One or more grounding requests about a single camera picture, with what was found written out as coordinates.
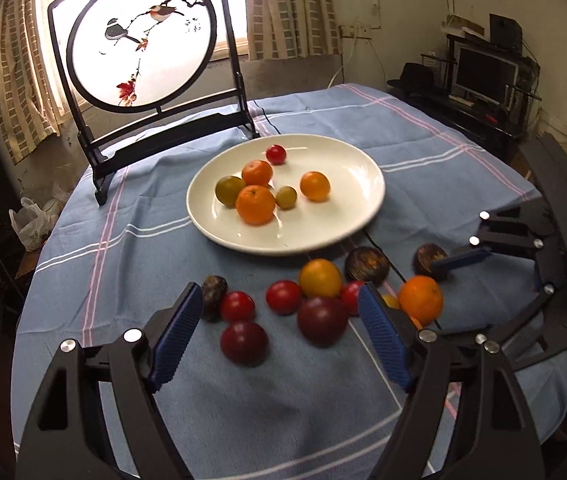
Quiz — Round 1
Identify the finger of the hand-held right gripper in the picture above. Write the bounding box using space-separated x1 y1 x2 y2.
433 282 567 361
431 197 561 291

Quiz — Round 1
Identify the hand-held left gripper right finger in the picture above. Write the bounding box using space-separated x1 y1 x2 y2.
357 282 547 480

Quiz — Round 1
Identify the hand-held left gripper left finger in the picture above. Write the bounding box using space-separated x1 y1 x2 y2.
16 282 205 480

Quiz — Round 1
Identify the dark brown water chestnut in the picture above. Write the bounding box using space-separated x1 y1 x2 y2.
202 275 228 322
415 243 449 281
344 246 391 282

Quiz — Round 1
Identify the orange mandarin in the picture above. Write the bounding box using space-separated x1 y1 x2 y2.
242 159 274 187
398 275 444 327
300 171 331 203
236 185 277 226

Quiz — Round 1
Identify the dark red plum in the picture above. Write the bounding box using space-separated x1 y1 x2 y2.
297 296 350 348
220 321 269 367

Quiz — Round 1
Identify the yellow orange citrus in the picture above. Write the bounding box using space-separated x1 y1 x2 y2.
298 258 344 299

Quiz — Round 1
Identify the white ceramic plate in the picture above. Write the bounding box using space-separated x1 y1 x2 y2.
186 133 385 257

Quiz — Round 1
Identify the blue checked tablecloth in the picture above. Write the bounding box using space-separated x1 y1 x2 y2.
11 82 567 480

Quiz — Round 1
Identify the black desk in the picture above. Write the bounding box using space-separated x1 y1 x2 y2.
398 90 529 161

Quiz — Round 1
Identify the yellow green round fruit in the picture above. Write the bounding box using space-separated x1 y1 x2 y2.
214 175 247 207

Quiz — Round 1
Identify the small yellow green fruit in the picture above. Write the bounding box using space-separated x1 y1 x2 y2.
275 186 298 210

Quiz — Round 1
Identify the white plastic bag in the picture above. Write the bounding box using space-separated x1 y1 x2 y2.
10 196 59 252

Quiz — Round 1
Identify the grey computer monitor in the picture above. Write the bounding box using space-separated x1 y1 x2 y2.
451 42 520 107

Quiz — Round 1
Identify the black hat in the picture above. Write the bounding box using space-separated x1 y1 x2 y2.
387 62 447 96

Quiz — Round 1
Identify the black speaker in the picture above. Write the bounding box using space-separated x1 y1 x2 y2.
489 14 523 53

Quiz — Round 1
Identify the bird painting round screen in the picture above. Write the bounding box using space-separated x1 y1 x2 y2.
47 0 260 206

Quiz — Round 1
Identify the beige checked curtain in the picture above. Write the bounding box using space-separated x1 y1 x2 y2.
241 0 341 61
0 0 60 163

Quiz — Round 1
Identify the white cable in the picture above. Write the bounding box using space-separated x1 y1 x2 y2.
331 35 390 87

